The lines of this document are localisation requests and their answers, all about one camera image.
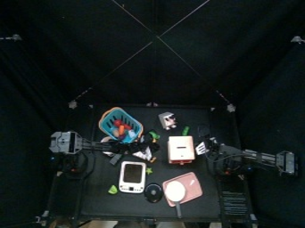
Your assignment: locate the white pan grey handle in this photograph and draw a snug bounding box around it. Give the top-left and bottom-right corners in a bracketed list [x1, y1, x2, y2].
[163, 180, 187, 220]

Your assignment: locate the thin diagonal cord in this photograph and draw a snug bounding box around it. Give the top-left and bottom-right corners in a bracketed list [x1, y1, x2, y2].
[109, 0, 232, 104]
[73, 0, 212, 102]

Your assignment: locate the teal basket with orange rim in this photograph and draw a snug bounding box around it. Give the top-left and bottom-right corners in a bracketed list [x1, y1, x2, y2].
[97, 106, 144, 144]

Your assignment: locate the grey white cube animal toy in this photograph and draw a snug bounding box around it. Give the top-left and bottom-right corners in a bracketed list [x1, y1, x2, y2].
[157, 111, 179, 131]

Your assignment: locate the white text label sticker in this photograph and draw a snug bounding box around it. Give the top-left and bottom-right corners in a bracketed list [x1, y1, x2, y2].
[221, 191, 247, 216]

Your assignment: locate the white round plate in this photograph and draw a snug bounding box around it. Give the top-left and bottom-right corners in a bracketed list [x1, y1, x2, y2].
[98, 135, 116, 158]

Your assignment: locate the dark grey rectangular block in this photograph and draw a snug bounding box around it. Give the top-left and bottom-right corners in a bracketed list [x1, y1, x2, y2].
[108, 153, 124, 167]

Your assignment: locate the pink cutting board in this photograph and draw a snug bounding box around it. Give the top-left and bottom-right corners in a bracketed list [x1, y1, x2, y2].
[160, 171, 203, 208]

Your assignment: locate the black round disc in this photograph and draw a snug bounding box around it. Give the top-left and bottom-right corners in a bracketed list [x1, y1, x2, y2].
[143, 183, 164, 204]

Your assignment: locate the white kitchen scale dark screen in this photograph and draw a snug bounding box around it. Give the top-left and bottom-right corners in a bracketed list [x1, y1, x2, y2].
[117, 160, 147, 194]

